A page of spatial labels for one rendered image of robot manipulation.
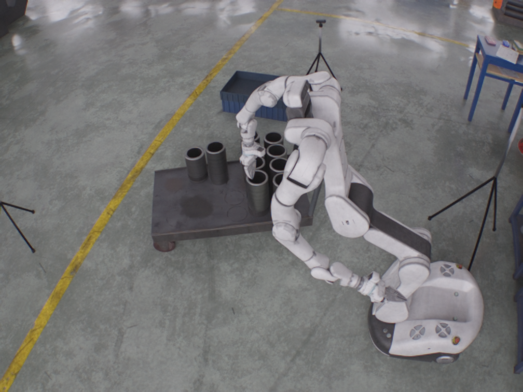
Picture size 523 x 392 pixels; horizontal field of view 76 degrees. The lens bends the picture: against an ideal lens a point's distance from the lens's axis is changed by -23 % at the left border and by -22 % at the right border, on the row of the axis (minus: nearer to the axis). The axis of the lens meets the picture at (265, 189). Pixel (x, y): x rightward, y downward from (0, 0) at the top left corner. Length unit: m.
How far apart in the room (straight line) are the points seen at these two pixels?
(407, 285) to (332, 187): 0.65
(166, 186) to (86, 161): 1.14
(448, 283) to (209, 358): 1.42
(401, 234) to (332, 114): 0.63
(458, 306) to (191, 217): 1.72
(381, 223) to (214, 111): 2.46
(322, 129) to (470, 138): 2.85
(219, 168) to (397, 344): 1.55
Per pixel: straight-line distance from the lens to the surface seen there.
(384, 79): 4.55
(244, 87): 3.90
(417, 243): 1.87
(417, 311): 2.30
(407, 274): 1.88
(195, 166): 2.72
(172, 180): 2.89
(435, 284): 2.38
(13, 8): 9.40
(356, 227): 1.66
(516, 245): 3.16
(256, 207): 2.52
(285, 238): 1.51
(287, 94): 1.38
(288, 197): 1.36
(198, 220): 2.61
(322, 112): 1.53
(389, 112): 4.00
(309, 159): 1.26
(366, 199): 1.69
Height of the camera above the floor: 2.23
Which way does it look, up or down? 46 degrees down
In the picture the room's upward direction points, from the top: 2 degrees counter-clockwise
